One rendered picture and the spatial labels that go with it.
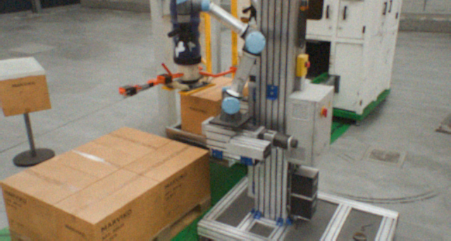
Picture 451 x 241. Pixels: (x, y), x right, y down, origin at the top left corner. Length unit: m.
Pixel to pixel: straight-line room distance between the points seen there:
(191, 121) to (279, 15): 1.46
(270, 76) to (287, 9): 0.44
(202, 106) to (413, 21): 8.71
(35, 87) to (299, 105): 2.74
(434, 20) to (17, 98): 9.50
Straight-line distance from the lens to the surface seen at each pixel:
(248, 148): 2.79
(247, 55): 2.68
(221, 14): 2.77
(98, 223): 2.95
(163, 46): 4.74
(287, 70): 2.85
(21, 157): 5.24
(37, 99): 4.69
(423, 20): 11.81
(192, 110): 3.80
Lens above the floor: 2.16
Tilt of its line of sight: 21 degrees down
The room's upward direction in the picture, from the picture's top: 1 degrees counter-clockwise
